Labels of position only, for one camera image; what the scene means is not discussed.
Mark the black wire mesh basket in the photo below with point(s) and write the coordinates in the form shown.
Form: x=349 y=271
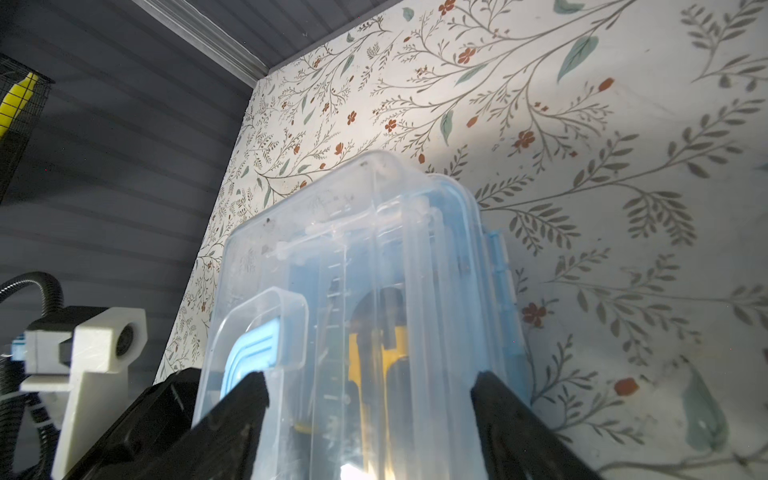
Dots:
x=15 y=141

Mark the light blue plastic tool box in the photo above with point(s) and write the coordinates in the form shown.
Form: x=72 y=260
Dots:
x=370 y=300

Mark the floral table mat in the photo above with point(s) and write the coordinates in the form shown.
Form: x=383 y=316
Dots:
x=620 y=147

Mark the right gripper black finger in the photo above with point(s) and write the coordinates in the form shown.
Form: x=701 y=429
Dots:
x=515 y=443

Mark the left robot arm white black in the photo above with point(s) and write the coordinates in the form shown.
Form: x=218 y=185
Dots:
x=28 y=448

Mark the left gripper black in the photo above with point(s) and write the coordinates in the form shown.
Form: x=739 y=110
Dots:
x=223 y=445

